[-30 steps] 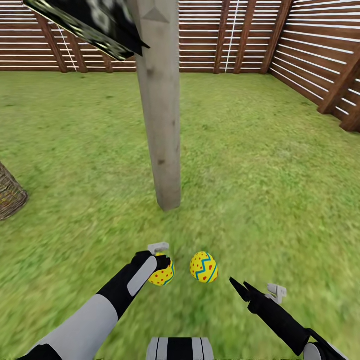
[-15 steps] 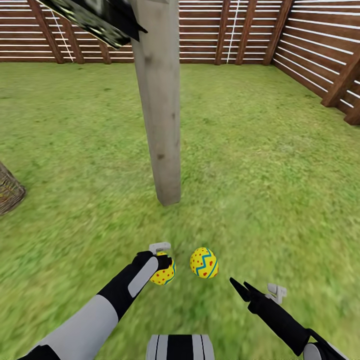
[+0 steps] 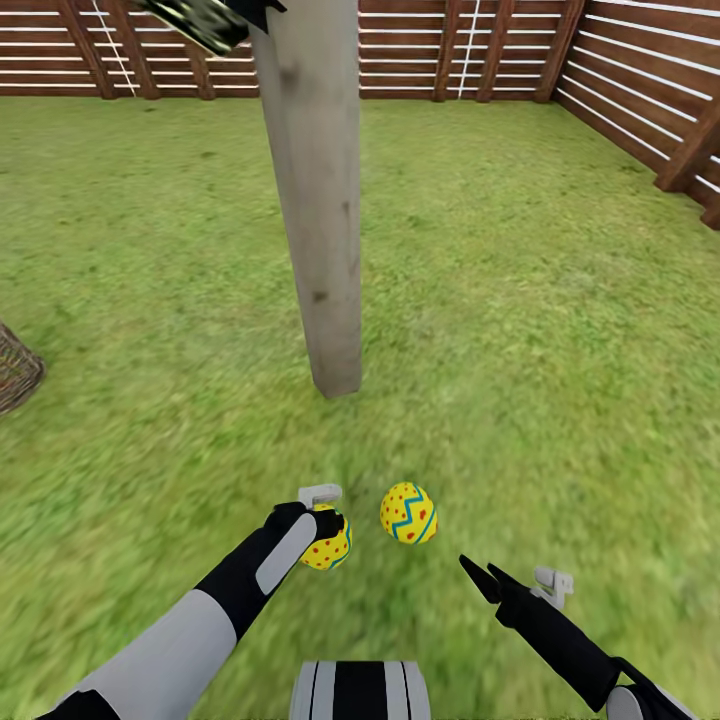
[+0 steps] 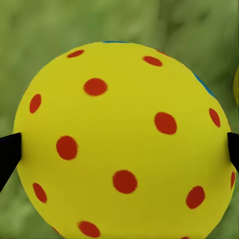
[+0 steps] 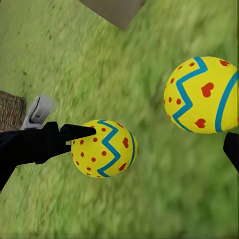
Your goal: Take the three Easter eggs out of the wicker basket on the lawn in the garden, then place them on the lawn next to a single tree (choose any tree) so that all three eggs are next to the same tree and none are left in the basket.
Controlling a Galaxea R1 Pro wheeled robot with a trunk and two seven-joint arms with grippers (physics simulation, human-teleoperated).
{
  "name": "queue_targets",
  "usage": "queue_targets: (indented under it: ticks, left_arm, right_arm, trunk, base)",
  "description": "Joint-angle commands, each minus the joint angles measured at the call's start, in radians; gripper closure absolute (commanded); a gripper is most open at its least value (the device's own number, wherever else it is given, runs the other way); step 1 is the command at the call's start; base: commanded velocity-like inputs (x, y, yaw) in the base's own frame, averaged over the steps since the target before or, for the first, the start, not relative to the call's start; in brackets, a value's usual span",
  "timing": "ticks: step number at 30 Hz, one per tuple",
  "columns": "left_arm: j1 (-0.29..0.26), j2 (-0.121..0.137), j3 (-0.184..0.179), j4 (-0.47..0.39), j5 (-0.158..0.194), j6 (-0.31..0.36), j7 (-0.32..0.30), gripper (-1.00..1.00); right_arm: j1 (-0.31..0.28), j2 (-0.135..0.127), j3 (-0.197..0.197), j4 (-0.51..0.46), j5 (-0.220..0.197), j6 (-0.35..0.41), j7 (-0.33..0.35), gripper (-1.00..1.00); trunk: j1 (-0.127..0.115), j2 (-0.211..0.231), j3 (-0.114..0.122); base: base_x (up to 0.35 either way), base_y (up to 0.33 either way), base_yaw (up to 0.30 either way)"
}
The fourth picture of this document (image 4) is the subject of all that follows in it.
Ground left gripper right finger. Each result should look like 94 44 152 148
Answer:
227 132 239 172

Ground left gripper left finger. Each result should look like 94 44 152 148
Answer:
0 132 21 193

